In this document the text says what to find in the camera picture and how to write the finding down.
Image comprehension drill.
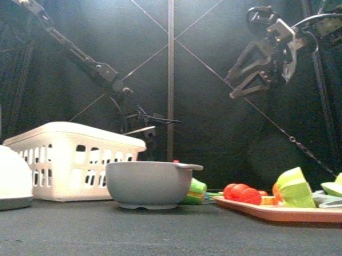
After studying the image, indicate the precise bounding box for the grey toy pot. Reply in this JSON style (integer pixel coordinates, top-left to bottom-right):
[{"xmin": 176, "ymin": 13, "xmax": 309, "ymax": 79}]
[{"xmin": 104, "ymin": 160, "xmax": 204, "ymax": 211}]

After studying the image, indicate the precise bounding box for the white plastic slotted basket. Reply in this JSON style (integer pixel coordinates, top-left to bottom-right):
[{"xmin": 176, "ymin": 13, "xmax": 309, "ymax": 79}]
[{"xmin": 1, "ymin": 120, "xmax": 148, "ymax": 203}]

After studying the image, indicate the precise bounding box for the red toy tomato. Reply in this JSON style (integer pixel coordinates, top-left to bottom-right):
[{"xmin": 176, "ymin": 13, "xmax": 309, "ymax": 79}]
[
  {"xmin": 240, "ymin": 187, "xmax": 263, "ymax": 206},
  {"xmin": 221, "ymin": 182, "xmax": 248, "ymax": 202}
]

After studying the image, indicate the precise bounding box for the orange toy fruit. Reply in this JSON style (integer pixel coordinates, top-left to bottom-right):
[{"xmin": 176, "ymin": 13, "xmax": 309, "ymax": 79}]
[{"xmin": 271, "ymin": 182, "xmax": 285, "ymax": 203}]

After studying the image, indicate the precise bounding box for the small orange toy piece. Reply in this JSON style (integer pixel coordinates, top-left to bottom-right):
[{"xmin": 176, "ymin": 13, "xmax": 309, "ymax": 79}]
[{"xmin": 260, "ymin": 195, "xmax": 280, "ymax": 206}]

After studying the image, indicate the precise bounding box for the large green toy wedge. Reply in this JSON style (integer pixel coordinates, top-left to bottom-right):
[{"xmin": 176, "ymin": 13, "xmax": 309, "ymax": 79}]
[{"xmin": 275, "ymin": 166, "xmax": 317, "ymax": 209}]

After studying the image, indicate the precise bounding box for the white dome with grey base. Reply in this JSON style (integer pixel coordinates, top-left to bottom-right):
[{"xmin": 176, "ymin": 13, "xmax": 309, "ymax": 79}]
[{"xmin": 0, "ymin": 144, "xmax": 34, "ymax": 212}]

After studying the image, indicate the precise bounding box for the small green toy wedge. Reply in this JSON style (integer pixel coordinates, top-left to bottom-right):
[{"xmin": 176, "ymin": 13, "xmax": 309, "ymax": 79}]
[{"xmin": 319, "ymin": 172, "xmax": 342, "ymax": 198}]

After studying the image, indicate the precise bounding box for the pink plastic tray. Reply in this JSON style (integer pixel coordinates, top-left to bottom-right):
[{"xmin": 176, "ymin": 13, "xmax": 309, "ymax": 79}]
[{"xmin": 212, "ymin": 195, "xmax": 342, "ymax": 224}]

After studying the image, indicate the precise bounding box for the thin diagonal brace wire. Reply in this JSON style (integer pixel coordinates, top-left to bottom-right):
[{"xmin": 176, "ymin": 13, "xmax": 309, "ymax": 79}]
[
  {"xmin": 68, "ymin": 0, "xmax": 224, "ymax": 123},
  {"xmin": 129, "ymin": 0, "xmax": 337, "ymax": 177}
]

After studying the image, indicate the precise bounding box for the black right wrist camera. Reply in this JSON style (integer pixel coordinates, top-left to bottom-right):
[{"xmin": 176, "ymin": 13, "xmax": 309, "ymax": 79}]
[{"xmin": 245, "ymin": 5, "xmax": 280, "ymax": 36}]

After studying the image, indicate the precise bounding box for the grey vertical frame pole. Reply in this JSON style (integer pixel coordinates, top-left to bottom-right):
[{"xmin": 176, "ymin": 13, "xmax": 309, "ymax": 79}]
[{"xmin": 165, "ymin": 0, "xmax": 176, "ymax": 163}]

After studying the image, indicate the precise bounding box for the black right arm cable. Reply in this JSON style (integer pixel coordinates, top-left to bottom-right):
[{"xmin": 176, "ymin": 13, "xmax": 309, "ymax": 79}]
[{"xmin": 292, "ymin": 12, "xmax": 342, "ymax": 30}]

